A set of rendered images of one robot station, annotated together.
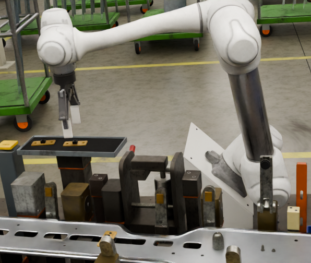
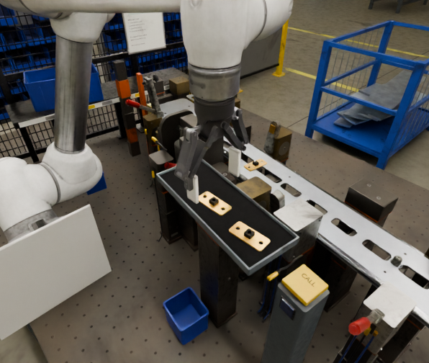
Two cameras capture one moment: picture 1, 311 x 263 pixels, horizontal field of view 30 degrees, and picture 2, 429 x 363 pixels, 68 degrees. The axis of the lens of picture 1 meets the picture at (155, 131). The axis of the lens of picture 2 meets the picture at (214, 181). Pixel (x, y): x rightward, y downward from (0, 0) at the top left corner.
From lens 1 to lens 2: 2.44 m
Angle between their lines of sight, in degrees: 111
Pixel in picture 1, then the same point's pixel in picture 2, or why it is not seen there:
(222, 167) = (51, 217)
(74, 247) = (283, 171)
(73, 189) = (255, 186)
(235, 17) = not seen: outside the picture
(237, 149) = (37, 188)
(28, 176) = (294, 217)
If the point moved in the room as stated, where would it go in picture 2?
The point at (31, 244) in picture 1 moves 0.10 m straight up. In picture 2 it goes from (315, 191) to (322, 166)
